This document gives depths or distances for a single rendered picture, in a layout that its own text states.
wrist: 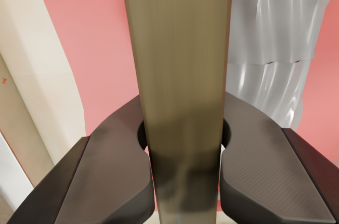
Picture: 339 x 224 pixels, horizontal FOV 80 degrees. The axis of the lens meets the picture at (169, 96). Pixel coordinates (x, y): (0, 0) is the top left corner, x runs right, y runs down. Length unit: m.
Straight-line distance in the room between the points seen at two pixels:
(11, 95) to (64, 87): 0.04
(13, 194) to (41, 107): 0.09
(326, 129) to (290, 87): 0.07
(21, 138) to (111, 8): 0.14
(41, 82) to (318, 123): 0.26
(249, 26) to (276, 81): 0.05
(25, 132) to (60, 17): 0.11
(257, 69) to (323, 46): 0.05
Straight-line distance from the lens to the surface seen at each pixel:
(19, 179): 0.25
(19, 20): 0.20
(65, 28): 0.18
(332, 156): 0.29
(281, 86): 0.19
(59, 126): 0.23
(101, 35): 0.18
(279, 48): 0.18
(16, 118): 0.23
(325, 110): 0.24
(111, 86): 0.19
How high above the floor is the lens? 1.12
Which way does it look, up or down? 61 degrees down
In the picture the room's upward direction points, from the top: 178 degrees counter-clockwise
